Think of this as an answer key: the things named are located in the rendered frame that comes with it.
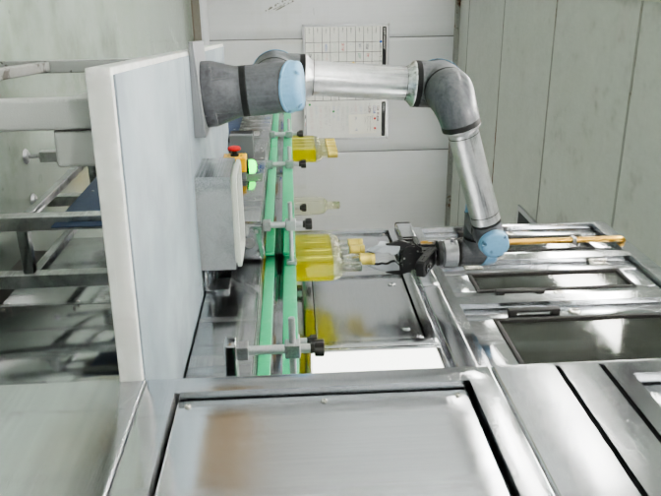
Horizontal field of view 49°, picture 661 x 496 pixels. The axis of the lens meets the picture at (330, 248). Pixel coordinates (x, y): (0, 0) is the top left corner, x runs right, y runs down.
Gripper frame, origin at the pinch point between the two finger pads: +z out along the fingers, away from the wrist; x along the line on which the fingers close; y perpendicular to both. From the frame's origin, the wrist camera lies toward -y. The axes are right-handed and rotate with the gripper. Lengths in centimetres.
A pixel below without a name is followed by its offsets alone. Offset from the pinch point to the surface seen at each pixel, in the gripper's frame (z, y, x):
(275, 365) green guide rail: 26, -62, 3
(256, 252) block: 31.1, -13.1, 7.9
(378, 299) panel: -2.0, 0.1, -12.7
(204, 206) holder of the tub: 41, -32, 26
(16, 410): 58, -103, 21
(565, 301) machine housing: -56, 0, -15
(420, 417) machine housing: 6, -107, 20
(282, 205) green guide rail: 24.2, 8.3, 13.7
